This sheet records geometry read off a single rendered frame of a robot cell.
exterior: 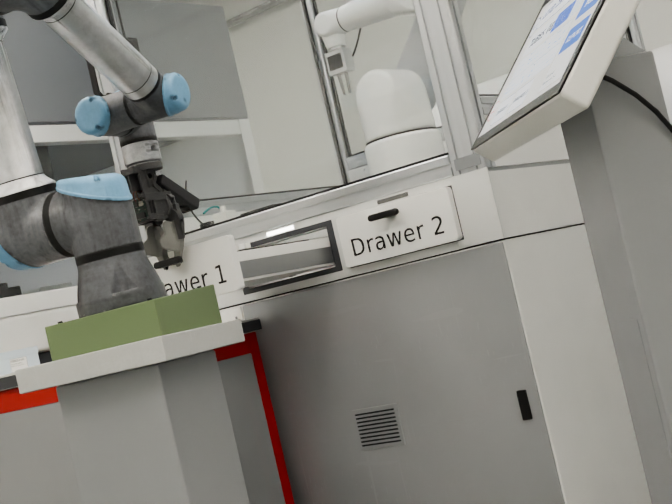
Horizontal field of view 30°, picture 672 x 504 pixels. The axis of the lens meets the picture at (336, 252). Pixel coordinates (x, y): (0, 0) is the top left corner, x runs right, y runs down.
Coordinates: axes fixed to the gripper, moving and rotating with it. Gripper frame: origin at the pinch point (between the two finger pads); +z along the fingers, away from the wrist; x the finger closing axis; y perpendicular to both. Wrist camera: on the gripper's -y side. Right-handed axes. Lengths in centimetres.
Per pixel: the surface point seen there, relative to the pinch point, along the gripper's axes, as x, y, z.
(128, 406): 27, 45, 24
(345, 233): 18.8, -33.4, 1.6
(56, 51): -80, -55, -70
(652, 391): 95, 1, 40
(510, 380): 49, -35, 38
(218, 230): -17.8, -34.9, -7.0
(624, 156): 99, 1, 4
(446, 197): 45, -33, 0
